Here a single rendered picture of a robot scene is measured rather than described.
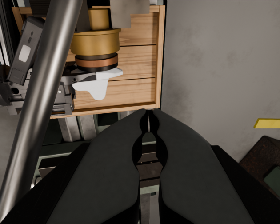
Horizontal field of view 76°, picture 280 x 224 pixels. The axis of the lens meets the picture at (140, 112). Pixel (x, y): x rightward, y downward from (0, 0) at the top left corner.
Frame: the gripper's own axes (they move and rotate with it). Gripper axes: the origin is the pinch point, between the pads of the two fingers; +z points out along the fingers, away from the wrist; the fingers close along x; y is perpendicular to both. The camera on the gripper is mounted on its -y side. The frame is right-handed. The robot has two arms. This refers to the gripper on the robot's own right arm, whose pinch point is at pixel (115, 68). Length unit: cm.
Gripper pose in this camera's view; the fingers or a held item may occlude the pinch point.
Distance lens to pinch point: 34.9
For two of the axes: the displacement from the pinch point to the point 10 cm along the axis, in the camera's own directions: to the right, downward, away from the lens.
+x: 1.9, 5.0, -8.4
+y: -0.1, 8.6, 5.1
